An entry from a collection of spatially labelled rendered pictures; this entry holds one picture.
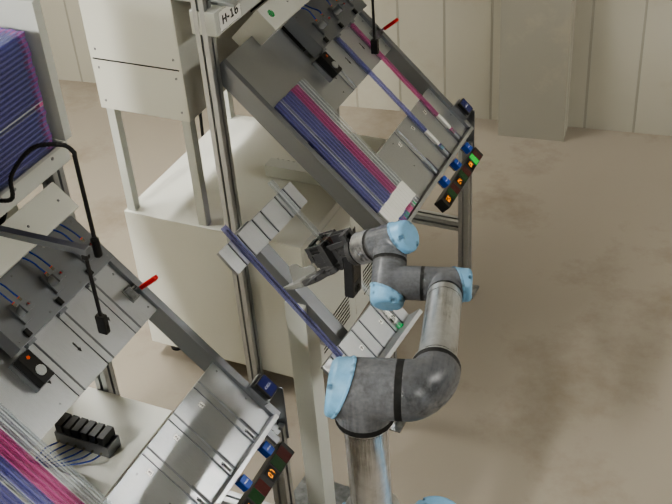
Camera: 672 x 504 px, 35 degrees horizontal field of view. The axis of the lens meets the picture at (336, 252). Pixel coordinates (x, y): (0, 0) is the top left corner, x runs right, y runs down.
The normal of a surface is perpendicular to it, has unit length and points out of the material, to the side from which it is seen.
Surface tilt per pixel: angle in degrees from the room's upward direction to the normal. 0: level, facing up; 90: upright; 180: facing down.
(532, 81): 90
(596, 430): 0
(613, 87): 90
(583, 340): 0
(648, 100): 90
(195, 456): 43
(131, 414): 0
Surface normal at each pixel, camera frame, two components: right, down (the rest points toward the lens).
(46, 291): 0.58, -0.46
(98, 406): -0.07, -0.81
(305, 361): -0.47, 0.54
